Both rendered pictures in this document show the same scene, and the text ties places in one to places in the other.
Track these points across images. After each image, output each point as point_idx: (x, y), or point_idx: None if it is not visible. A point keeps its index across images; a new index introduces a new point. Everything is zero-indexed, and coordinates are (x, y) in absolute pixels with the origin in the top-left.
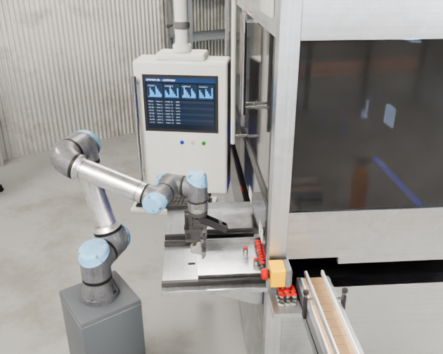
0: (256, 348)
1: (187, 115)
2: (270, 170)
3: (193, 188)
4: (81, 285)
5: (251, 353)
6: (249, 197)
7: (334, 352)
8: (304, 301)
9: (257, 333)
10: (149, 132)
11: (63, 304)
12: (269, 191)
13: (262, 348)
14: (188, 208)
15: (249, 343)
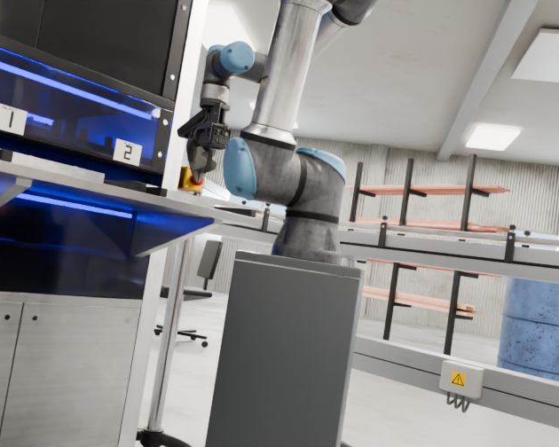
0: (87, 372)
1: None
2: (186, 58)
3: None
4: (337, 233)
5: (25, 443)
6: (5, 126)
7: (240, 207)
8: (200, 195)
9: (101, 333)
10: None
11: (359, 290)
12: (184, 82)
13: (144, 318)
14: (225, 98)
15: (3, 440)
